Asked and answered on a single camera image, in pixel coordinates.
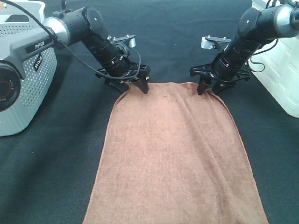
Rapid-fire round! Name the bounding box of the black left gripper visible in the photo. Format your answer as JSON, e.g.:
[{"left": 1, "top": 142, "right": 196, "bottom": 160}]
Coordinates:
[{"left": 96, "top": 62, "right": 151, "bottom": 94}]

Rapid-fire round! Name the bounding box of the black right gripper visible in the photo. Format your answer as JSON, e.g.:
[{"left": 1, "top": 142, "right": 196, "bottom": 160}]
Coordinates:
[{"left": 189, "top": 64, "right": 251, "bottom": 95}]

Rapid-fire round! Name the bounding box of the brown towel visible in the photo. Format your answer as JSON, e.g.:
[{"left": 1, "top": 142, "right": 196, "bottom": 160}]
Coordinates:
[{"left": 84, "top": 82, "right": 268, "bottom": 224}]

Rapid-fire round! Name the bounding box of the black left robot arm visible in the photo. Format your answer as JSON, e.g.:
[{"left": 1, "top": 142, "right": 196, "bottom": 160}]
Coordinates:
[{"left": 0, "top": 1, "right": 150, "bottom": 111}]

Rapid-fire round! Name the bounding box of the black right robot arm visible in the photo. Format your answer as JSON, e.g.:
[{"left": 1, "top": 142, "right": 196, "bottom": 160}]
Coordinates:
[{"left": 190, "top": 0, "right": 299, "bottom": 95}]

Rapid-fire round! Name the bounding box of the white plastic storage bin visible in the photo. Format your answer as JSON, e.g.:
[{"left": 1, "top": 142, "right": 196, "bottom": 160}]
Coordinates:
[{"left": 247, "top": 0, "right": 299, "bottom": 119}]

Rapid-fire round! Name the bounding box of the grey perforated laundry basket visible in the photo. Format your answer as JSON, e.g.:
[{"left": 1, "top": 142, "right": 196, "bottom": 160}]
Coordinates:
[{"left": 0, "top": 0, "right": 58, "bottom": 138}]

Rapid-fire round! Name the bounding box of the black table cloth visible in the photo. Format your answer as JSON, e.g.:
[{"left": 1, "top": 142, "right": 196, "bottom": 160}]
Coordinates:
[{"left": 0, "top": 0, "right": 299, "bottom": 224}]

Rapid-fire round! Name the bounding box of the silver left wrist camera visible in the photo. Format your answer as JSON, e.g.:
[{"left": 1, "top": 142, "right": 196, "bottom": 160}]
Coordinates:
[{"left": 113, "top": 35, "right": 136, "bottom": 48}]

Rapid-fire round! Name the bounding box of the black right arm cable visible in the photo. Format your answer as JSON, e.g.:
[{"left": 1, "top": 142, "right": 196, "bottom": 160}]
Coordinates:
[{"left": 249, "top": 0, "right": 299, "bottom": 68}]

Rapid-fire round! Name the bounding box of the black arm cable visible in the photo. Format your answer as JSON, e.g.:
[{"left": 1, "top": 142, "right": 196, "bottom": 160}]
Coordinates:
[
  {"left": 0, "top": 0, "right": 142, "bottom": 79},
  {"left": 249, "top": 0, "right": 299, "bottom": 68}
]

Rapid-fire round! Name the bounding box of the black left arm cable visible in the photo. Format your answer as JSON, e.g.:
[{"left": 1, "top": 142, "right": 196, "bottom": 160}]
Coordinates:
[{"left": 0, "top": 0, "right": 142, "bottom": 79}]

